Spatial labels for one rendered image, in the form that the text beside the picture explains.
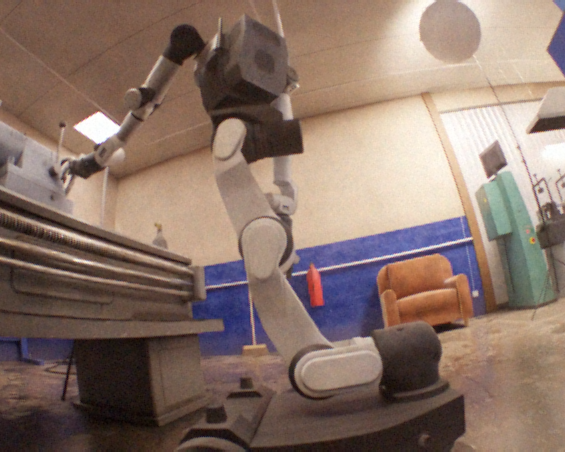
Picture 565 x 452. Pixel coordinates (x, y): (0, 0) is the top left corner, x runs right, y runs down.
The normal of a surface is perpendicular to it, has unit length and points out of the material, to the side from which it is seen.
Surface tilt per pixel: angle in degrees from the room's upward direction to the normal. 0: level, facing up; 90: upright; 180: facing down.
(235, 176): 113
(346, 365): 90
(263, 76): 106
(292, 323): 90
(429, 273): 95
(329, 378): 90
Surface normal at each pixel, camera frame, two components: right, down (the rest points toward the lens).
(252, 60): 0.68, -0.03
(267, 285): -0.06, 0.14
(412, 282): -0.25, 0.00
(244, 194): -0.07, -0.29
